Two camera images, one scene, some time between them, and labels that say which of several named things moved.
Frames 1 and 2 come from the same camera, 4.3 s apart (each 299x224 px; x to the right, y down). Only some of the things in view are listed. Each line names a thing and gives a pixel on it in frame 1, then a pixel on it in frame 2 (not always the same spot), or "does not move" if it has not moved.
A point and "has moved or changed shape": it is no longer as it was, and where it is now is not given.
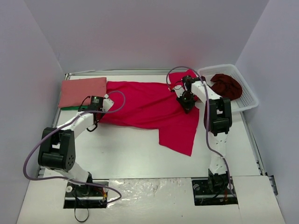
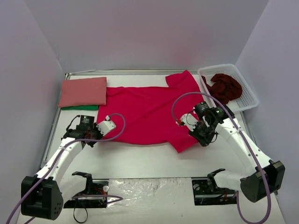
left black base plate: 86,196 does not move
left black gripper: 99,115 → 92,134
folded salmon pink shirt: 74,92 does not move
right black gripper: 187,107 → 199,134
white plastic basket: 246,100 does not move
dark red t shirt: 226,86 does not move
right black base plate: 204,195 does not move
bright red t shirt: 154,106 has moved or changed shape
